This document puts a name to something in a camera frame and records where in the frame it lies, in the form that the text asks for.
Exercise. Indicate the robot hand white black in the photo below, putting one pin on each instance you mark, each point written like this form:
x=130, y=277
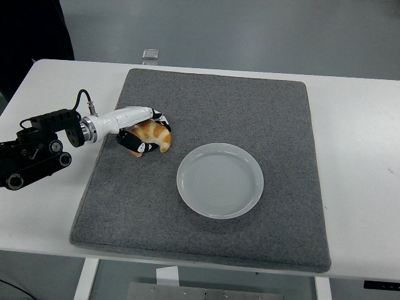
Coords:
x=125, y=117

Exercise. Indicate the croissant bread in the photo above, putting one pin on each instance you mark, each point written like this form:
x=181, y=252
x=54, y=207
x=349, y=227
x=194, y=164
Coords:
x=156, y=134

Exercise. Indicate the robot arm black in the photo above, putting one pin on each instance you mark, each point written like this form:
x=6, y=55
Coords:
x=47, y=125

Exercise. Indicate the grey round plate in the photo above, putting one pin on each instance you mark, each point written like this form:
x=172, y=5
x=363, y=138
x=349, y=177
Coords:
x=218, y=181

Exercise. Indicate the small clear square box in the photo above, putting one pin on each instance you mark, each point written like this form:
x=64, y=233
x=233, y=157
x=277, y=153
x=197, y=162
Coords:
x=150, y=54

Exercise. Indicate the grey felt mat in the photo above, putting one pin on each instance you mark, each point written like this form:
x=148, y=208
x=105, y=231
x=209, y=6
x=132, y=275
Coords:
x=218, y=109

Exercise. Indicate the large black object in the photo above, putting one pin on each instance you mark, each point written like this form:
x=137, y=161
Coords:
x=31, y=31

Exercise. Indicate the white table leg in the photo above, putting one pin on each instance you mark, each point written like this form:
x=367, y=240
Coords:
x=323, y=289
x=86, y=278

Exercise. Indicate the black table control panel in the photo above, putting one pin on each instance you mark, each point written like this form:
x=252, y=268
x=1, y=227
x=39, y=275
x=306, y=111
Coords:
x=381, y=285

